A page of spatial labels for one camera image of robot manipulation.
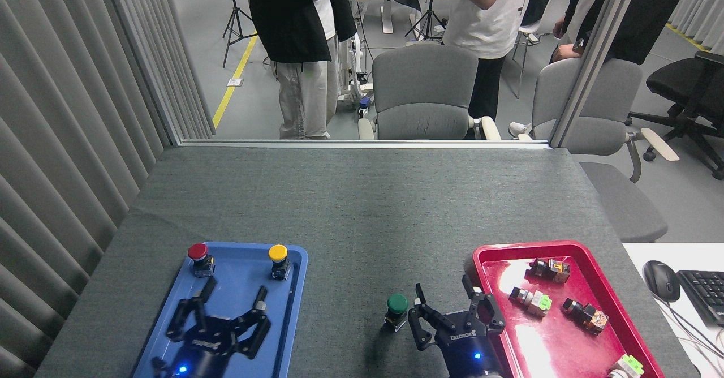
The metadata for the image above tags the person's hand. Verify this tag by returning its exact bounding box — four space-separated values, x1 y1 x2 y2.
551 43 583 63

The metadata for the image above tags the black computer mouse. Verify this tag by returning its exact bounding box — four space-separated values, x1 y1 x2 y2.
643 260 681 303

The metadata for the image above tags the green push button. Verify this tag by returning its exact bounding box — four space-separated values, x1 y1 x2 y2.
385 293 409 332

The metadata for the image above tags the white stand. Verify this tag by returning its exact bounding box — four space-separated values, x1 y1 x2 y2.
378 0 397 33

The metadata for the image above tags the black office chair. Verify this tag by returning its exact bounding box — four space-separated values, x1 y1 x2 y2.
625 51 724 181

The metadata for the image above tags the yellow push button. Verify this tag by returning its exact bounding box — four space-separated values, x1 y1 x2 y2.
268 244 292 281

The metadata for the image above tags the white plastic chair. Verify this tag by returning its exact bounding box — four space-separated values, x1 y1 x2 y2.
512 0 578 98

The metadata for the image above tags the blue plastic tray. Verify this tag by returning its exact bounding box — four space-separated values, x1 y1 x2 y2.
133 241 309 378

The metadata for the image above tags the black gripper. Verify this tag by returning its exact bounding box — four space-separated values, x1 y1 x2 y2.
152 277 272 378
408 276 506 378

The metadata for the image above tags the black switch with orange block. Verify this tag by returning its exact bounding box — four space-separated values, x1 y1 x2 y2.
561 298 610 334
529 258 571 284

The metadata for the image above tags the mouse cable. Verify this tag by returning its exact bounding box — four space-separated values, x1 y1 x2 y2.
659 299 724 362

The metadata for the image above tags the white desk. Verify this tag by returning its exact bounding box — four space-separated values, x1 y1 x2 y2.
622 243 724 378

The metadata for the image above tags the red plastic tray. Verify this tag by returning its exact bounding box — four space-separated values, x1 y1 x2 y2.
472 240 665 378

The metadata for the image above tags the silver slanted post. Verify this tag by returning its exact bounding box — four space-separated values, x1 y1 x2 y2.
549 0 645 148

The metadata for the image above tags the silver table rail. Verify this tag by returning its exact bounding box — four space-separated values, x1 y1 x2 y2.
180 139 550 150

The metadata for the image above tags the grey office chair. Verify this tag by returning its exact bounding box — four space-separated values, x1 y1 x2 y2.
357 43 501 141
518 57 679 243

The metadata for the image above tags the red push button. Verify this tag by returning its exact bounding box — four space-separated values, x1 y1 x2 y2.
187 243 216 278

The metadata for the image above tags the grey pleated curtain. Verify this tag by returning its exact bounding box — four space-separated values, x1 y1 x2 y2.
665 0 724 53
0 0 216 378

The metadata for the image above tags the black tripod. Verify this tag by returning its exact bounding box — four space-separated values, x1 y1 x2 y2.
404 0 447 42
222 0 261 67

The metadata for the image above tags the black keyboard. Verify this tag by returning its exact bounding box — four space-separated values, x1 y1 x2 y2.
676 269 724 327

